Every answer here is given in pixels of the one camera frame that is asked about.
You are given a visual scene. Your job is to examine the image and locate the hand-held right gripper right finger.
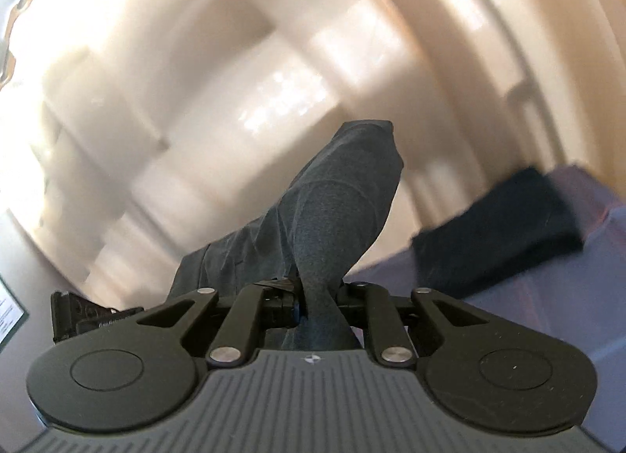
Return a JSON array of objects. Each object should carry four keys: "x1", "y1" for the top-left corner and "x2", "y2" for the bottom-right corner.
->
[{"x1": 337, "y1": 283, "x2": 490, "y2": 368}]

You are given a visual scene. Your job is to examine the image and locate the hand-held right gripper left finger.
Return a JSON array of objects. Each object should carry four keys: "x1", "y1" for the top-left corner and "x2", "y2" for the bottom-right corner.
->
[{"x1": 137, "y1": 279, "x2": 302, "y2": 367}]

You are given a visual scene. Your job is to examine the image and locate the grey pants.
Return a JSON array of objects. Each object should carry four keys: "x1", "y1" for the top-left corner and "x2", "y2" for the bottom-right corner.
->
[{"x1": 166, "y1": 120, "x2": 407, "y2": 352}]

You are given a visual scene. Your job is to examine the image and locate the white paper sign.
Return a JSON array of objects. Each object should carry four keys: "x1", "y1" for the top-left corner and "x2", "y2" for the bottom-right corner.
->
[{"x1": 0, "y1": 277, "x2": 26, "y2": 347}]

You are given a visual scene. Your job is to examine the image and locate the black folded cloth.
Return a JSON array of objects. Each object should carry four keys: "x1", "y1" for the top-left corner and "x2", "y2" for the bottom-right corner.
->
[{"x1": 412, "y1": 167, "x2": 586, "y2": 298}]

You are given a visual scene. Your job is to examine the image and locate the sheer cream curtain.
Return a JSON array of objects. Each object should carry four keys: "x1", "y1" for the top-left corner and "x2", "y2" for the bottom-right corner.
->
[{"x1": 0, "y1": 0, "x2": 626, "y2": 309}]

